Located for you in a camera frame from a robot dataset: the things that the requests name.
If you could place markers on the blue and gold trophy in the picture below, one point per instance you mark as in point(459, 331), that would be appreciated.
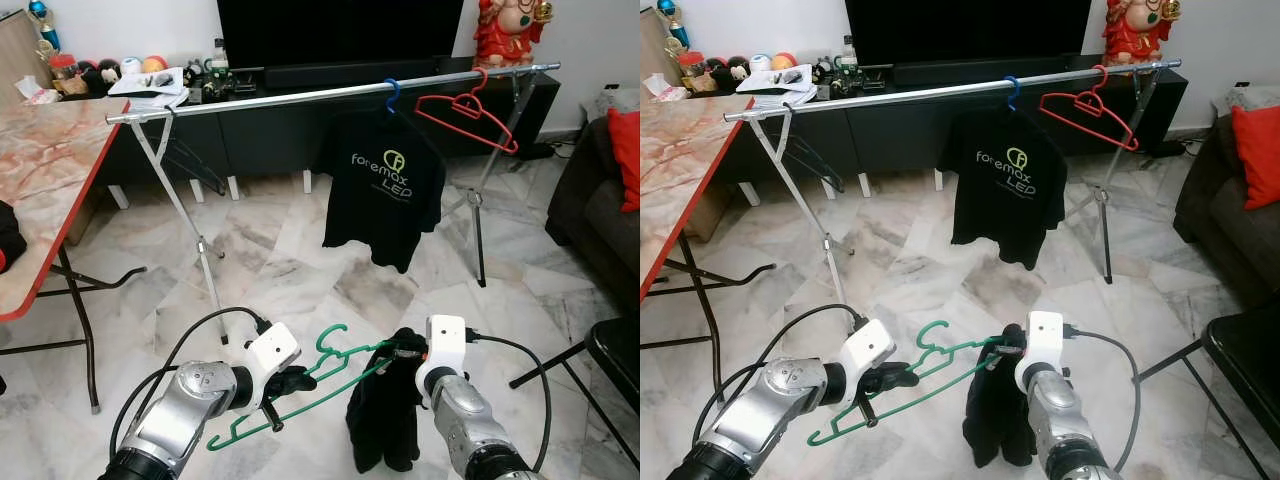
point(668, 10)
point(42, 15)

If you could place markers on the black soundbar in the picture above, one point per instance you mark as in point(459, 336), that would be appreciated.
point(980, 72)
point(350, 75)

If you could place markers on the marble-pattern folding table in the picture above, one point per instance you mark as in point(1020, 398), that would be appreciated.
point(40, 170)
point(680, 160)

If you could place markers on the silver clothes rack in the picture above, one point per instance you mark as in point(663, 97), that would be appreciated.
point(300, 97)
point(900, 96)

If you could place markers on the clear plastic bottle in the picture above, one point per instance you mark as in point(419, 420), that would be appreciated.
point(219, 58)
point(847, 55)

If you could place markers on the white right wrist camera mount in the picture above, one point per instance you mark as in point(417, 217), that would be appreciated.
point(445, 340)
point(1043, 335)

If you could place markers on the black t-shirt small logo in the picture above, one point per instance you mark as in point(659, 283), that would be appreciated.
point(1000, 420)
point(385, 420)

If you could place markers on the dark sofa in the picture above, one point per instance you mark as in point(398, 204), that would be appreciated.
point(1220, 230)
point(590, 220)

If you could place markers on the black garment red trim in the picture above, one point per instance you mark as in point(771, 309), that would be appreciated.
point(10, 235)

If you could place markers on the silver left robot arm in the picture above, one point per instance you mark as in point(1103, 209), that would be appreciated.
point(770, 400)
point(185, 400)

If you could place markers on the red cushion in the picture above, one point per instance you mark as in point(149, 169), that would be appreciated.
point(1258, 155)
point(625, 160)

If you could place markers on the black TV cabinet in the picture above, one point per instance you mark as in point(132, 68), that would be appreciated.
point(900, 130)
point(270, 135)

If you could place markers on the black folding chair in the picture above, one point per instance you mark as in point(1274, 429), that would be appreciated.
point(612, 345)
point(1245, 350)

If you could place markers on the black plush toy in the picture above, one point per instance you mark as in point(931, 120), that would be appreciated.
point(735, 72)
point(100, 78)

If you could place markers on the black t-shirt green print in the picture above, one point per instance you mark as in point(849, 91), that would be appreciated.
point(385, 210)
point(1005, 215)

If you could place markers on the red-lid jar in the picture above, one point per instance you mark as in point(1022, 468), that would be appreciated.
point(691, 70)
point(64, 72)

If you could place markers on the grey patterned cushion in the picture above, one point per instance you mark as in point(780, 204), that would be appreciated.
point(622, 100)
point(1250, 97)

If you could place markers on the pink tissue box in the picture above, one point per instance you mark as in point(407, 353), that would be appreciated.
point(40, 93)
point(665, 90)

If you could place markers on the green plastic hanger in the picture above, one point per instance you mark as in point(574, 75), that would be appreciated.
point(321, 343)
point(921, 340)

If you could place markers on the red plastic hanger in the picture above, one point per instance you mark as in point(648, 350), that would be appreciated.
point(465, 103)
point(1088, 100)

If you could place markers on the red Buddha statue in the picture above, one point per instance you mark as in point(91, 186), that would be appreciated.
point(505, 40)
point(1135, 38)

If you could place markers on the blue plastic hanger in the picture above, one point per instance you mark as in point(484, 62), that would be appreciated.
point(1017, 90)
point(397, 92)

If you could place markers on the white paper stack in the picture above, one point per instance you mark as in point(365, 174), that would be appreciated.
point(778, 85)
point(150, 88)

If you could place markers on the black flat television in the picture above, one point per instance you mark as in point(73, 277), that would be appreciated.
point(970, 30)
point(340, 30)

